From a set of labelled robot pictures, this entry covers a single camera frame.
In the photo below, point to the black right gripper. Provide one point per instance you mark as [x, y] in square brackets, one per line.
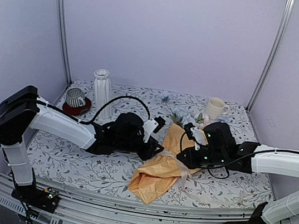
[191, 163]

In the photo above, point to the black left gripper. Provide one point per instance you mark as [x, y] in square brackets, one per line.
[150, 149]

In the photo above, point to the white printed ribbon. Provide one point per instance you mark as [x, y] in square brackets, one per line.
[184, 174]

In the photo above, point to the white ribbed ceramic vase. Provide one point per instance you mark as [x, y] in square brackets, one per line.
[102, 88]

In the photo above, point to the orange paper flower bouquet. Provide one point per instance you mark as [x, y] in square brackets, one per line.
[156, 176]

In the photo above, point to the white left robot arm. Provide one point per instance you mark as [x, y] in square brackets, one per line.
[25, 109]

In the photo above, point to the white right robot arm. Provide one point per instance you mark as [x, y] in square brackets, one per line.
[283, 162]

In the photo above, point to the cream ceramic mug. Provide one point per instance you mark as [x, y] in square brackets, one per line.
[215, 108]

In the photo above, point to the dark red saucer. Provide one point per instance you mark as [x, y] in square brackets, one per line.
[77, 111]

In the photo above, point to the striped black white cup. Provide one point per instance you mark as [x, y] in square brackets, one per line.
[75, 98]

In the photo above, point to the floral patterned tablecloth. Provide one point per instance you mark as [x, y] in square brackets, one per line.
[57, 160]

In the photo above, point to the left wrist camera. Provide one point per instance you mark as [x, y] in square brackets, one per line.
[152, 126]

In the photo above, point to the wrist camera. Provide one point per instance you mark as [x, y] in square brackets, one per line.
[195, 134]
[152, 126]

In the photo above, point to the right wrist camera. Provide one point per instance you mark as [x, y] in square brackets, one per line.
[195, 134]

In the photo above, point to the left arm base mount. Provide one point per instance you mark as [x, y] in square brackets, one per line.
[44, 199]

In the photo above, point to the right aluminium frame post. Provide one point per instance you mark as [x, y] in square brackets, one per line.
[281, 30]

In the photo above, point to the aluminium frame post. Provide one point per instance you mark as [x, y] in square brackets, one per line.
[63, 40]
[281, 30]

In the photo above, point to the left aluminium frame post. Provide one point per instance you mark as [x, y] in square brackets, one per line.
[63, 40]

